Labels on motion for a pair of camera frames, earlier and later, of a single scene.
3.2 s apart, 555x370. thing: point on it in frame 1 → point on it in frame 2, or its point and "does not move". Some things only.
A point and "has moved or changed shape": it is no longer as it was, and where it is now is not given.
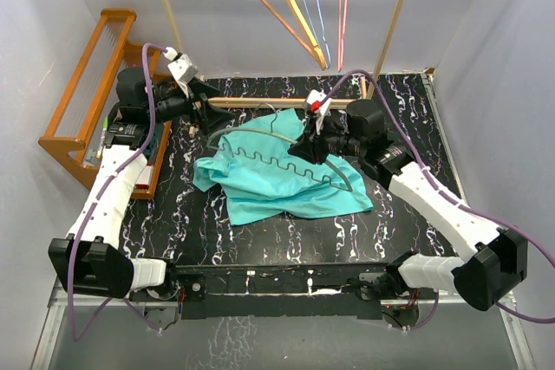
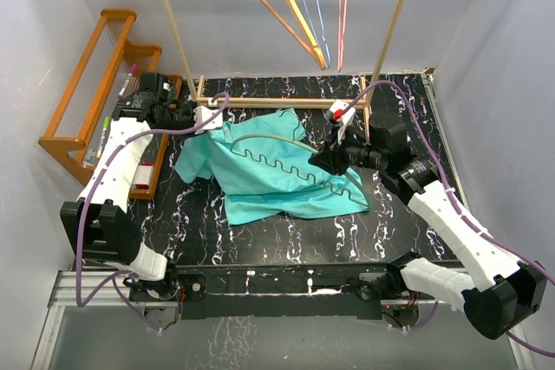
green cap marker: x=104 y=132 does not move
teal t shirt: x=261 y=181 has moved or changed shape
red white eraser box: x=144 y=179 does not move
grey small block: x=90 y=156 does not move
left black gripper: x=209 y=117 → x=189 y=110
